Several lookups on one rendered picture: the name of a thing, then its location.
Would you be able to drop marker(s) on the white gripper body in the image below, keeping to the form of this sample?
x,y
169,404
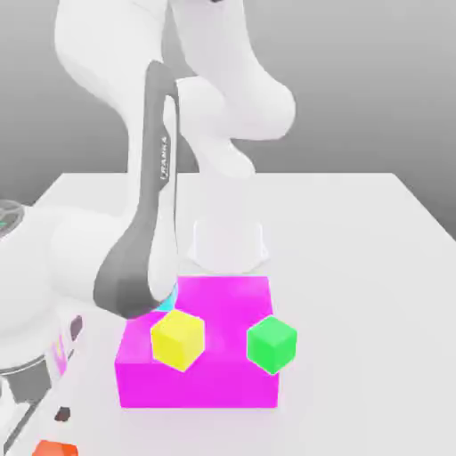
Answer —
x,y
21,440

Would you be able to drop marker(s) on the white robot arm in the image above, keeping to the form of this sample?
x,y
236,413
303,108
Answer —
x,y
107,71

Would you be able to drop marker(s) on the small orange cube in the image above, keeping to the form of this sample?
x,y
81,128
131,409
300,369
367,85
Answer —
x,y
55,449

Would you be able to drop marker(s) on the small yellow cube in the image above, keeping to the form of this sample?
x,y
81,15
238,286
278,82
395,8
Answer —
x,y
177,340

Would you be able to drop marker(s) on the small cyan cube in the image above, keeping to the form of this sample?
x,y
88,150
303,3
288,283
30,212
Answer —
x,y
167,303

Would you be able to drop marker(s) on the small green cube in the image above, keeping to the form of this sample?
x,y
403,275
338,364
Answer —
x,y
271,343

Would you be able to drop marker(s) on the large magenta box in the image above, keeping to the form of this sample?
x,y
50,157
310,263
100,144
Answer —
x,y
213,384

